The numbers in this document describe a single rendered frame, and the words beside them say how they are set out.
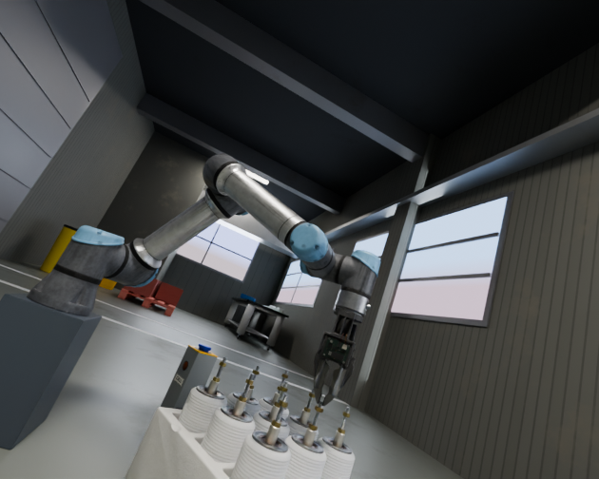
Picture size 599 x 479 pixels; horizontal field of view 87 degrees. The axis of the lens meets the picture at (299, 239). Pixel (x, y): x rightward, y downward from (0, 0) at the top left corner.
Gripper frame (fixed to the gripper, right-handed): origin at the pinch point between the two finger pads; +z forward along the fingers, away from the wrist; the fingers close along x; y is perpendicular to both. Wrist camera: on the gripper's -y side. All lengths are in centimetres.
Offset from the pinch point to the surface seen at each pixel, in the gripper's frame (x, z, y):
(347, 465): 9.2, 11.7, -6.5
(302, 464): 0.7, 12.1, 5.2
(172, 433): -27.6, 18.0, 7.3
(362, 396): 12, 22, -293
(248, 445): -8.9, 10.6, 14.7
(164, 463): -26.1, 22.9, 8.2
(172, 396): -40.5, 16.9, -10.0
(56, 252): -441, 2, -268
